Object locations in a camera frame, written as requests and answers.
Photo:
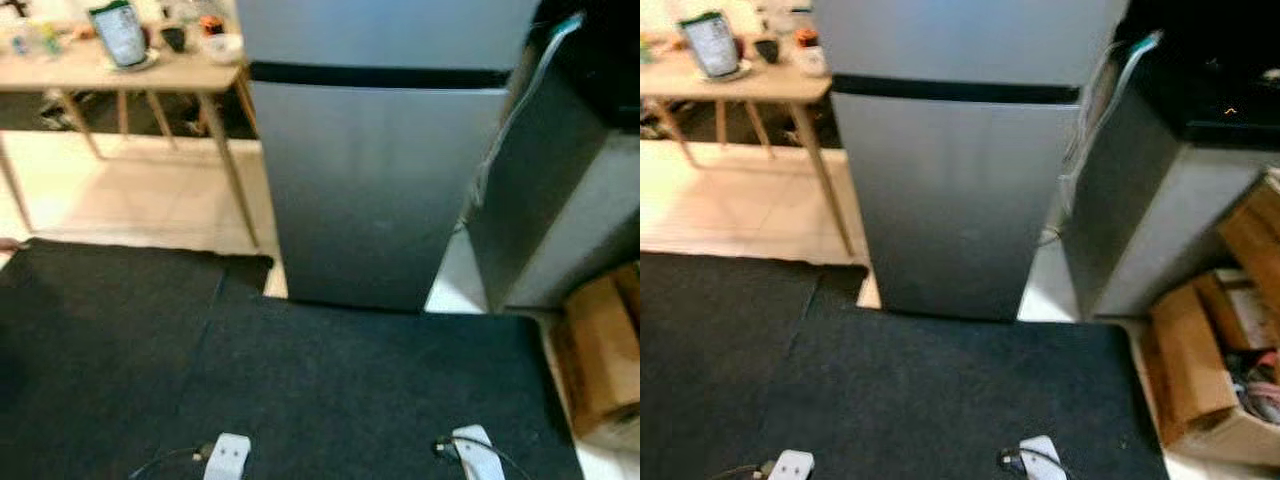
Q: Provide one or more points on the white bowl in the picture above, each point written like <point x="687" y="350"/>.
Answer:
<point x="812" y="62"/>
<point x="222" y="48"/>

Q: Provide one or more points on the silver fridge door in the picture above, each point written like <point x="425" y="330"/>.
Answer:
<point x="960" y="210"/>
<point x="380" y="200"/>

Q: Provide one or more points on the silver fridge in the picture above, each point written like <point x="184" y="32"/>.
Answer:
<point x="380" y="180"/>
<point x="960" y="190"/>

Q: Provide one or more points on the grey kitchen counter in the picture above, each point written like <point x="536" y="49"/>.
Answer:
<point x="590" y="220"/>
<point x="1160" y="230"/>

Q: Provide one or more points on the brown cardboard box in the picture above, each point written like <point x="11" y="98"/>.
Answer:
<point x="1190" y="370"/>
<point x="1250" y="230"/>
<point x="600" y="350"/>

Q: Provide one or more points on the light wooden dining table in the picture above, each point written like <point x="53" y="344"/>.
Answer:
<point x="100" y="75"/>
<point x="720" y="85"/>

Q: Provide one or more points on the floral round plate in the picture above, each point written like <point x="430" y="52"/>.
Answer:
<point x="150" y="63"/>
<point x="746" y="72"/>

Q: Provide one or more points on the green and white pouch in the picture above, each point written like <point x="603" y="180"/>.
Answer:
<point x="120" y="35"/>
<point x="712" y="45"/>

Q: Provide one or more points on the dark green mug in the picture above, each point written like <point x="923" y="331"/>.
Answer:
<point x="766" y="50"/>
<point x="173" y="38"/>

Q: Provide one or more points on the orange and black tape measure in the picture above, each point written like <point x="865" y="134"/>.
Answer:
<point x="209" y="25"/>
<point x="807" y="38"/>

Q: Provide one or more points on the dark floor carpet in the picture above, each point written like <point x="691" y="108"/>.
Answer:
<point x="300" y="400"/>
<point x="900" y="400"/>

